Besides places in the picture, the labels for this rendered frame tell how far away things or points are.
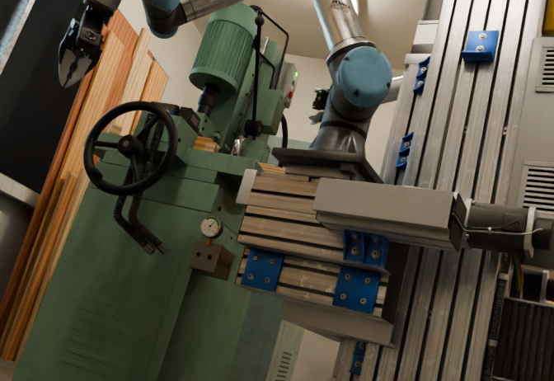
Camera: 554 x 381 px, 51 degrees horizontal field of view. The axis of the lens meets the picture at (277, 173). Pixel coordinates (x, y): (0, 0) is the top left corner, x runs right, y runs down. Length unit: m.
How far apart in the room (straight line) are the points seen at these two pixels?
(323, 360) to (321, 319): 2.78
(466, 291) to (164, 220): 0.89
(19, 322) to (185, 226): 1.68
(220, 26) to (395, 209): 1.21
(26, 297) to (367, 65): 2.41
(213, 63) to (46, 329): 1.00
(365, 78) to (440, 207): 0.34
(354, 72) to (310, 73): 3.54
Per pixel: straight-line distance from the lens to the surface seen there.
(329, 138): 1.34
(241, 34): 2.12
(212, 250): 1.65
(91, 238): 1.87
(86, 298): 1.83
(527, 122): 1.42
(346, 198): 1.13
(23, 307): 3.27
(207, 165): 1.78
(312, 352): 4.15
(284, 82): 2.34
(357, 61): 1.26
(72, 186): 3.36
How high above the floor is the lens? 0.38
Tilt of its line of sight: 17 degrees up
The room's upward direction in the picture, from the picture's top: 16 degrees clockwise
